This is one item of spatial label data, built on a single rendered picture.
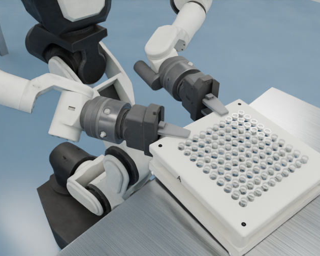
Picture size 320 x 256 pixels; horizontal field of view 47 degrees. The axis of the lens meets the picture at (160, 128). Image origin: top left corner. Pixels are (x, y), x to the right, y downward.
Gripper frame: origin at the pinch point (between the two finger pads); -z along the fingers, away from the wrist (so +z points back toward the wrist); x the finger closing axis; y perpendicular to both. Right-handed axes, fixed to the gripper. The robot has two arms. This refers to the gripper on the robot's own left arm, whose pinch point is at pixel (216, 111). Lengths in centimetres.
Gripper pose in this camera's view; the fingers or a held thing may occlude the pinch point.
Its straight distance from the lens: 80.2
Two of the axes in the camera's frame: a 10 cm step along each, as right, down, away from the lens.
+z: -4.9, -5.8, 6.5
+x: 0.0, 7.5, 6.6
